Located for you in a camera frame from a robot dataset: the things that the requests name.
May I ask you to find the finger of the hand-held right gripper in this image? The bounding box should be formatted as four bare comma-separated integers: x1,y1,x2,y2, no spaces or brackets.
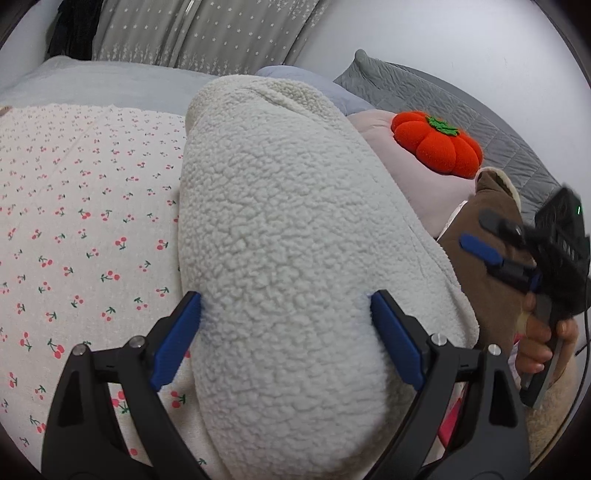
458,233,542,292
479,209,532,247

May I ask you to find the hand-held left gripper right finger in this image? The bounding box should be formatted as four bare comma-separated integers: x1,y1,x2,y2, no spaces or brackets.
369,290,532,480

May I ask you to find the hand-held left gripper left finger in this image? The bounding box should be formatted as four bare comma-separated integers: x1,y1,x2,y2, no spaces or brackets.
41,291,213,480

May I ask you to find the cream fleece jacket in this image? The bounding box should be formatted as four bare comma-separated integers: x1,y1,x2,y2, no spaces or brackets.
178,74,481,480

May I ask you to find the person's right hand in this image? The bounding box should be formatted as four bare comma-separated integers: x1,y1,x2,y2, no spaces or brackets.
515,292,580,376

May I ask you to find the brown fleece-lined garment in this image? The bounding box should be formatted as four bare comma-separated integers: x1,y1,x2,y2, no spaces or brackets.
436,168,541,365

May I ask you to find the pink cloth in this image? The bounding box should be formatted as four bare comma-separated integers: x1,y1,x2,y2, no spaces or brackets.
436,383,468,448

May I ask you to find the pink pillow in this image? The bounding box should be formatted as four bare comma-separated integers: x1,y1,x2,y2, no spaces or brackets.
346,110,478,241

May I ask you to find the orange pumpkin plush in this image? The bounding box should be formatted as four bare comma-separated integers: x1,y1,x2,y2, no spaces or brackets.
392,111,483,178

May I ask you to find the grey quilted pillow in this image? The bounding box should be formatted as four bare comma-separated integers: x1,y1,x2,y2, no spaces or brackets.
333,48,564,217

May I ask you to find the cherry print blanket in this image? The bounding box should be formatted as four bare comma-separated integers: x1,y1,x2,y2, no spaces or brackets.
0,104,218,472

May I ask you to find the blue-grey pillow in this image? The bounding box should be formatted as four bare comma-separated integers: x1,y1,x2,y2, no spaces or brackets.
254,65,375,116

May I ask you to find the grey bed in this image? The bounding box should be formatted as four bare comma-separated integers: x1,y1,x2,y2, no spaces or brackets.
0,55,222,121

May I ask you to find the grey patterned curtain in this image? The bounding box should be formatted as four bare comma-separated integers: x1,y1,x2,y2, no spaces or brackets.
92,0,333,77

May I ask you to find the black hanging garment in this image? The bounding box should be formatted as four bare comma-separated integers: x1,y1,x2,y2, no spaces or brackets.
46,0,102,61

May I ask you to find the black cable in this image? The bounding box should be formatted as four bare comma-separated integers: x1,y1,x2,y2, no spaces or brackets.
575,311,591,358

